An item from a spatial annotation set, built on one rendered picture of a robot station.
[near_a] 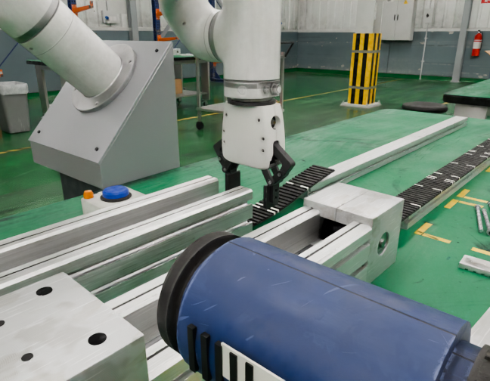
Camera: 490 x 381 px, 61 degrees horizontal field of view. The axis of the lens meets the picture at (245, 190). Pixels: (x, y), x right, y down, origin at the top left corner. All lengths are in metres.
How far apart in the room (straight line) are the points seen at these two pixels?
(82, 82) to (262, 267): 0.87
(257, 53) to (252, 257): 0.47
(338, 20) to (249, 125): 12.53
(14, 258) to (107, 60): 0.58
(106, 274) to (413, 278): 0.38
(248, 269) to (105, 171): 0.76
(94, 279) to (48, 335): 0.20
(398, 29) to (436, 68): 1.38
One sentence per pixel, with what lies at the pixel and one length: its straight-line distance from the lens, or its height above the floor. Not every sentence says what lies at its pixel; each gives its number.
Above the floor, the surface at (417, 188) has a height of 0.81.
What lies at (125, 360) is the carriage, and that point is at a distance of 0.28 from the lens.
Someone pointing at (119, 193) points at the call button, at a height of 0.85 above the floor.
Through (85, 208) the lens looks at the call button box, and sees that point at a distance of 0.70.
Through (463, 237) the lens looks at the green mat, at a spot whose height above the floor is 0.78.
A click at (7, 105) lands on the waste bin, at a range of 5.53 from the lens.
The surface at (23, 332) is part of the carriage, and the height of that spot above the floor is 0.90.
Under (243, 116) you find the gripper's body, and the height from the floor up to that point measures 0.96.
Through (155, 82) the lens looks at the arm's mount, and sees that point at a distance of 0.95.
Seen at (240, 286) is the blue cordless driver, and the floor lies 0.99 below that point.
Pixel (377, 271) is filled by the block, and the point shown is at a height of 0.79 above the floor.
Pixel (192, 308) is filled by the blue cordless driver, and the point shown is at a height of 0.98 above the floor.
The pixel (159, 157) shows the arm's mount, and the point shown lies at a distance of 0.98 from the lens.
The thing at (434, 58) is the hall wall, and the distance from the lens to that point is 11.98.
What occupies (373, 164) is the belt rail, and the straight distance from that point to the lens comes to 1.04.
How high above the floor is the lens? 1.08
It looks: 20 degrees down
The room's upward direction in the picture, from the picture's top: straight up
